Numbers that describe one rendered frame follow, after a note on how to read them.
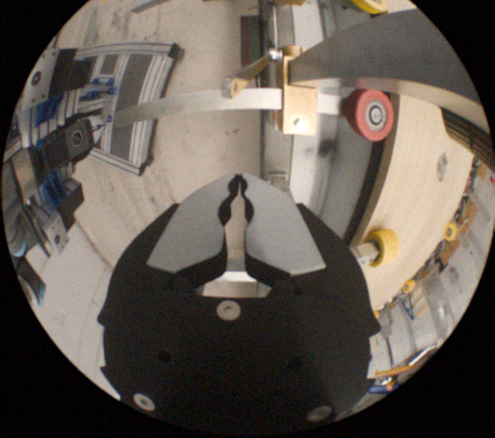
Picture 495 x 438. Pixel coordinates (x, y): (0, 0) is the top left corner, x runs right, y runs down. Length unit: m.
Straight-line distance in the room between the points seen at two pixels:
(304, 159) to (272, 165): 0.14
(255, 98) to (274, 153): 0.22
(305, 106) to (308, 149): 0.30
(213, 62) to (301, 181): 0.88
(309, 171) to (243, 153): 0.68
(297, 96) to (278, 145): 0.21
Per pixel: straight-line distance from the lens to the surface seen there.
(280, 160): 0.45
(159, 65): 1.02
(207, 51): 1.18
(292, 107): 0.25
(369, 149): 0.43
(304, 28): 0.57
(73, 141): 0.27
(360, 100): 0.26
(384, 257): 0.38
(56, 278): 2.80
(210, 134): 1.17
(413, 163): 0.39
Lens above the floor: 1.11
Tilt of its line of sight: 59 degrees down
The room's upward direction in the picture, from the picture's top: 178 degrees clockwise
